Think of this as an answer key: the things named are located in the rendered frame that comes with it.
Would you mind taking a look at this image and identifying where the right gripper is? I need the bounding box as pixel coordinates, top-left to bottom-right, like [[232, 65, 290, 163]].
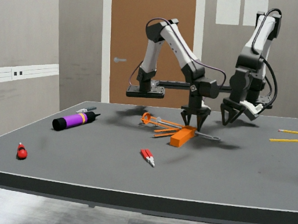
[[180, 94, 210, 131]]

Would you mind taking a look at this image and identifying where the red and black screwdriver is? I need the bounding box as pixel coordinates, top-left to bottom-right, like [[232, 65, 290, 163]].
[[17, 143, 27, 158]]

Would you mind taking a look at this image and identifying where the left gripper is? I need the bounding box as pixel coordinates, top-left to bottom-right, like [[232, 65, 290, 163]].
[[220, 89, 264, 126]]

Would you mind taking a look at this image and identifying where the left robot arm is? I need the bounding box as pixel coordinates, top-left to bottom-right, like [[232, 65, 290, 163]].
[[229, 11, 281, 107]]

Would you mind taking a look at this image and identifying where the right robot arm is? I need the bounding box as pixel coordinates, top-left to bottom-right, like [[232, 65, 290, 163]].
[[126, 19, 219, 99]]

